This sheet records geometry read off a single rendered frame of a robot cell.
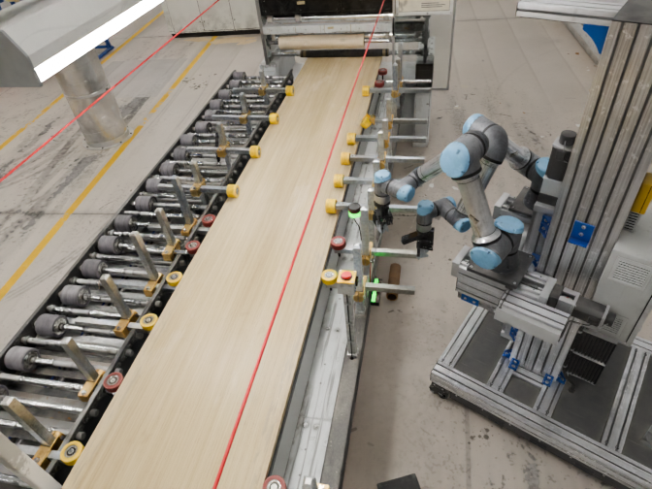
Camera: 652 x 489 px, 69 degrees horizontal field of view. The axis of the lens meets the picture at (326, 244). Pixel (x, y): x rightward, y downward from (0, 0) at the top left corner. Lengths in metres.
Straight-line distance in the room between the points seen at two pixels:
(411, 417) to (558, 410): 0.76
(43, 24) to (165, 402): 1.53
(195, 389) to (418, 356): 1.55
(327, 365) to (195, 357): 0.62
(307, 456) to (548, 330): 1.11
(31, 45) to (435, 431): 2.56
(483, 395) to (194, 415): 1.52
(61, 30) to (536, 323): 1.87
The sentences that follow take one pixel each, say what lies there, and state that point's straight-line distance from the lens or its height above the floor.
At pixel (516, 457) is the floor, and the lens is 2.88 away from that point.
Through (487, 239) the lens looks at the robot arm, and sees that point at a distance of 1.94.
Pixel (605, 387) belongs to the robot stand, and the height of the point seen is 0.21.
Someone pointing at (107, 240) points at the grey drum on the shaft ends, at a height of 0.85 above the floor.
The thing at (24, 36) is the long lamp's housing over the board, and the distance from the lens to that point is 0.83.
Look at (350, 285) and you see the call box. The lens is 1.84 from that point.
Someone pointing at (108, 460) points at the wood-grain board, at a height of 0.90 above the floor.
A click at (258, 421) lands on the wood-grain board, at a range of 1.91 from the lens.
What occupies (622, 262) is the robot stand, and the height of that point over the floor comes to 1.19.
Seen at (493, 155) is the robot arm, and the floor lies 1.45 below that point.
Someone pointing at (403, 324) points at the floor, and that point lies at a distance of 3.25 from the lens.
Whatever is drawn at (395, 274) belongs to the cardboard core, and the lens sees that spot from 3.45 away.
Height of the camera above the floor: 2.55
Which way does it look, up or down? 42 degrees down
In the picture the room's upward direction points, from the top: 7 degrees counter-clockwise
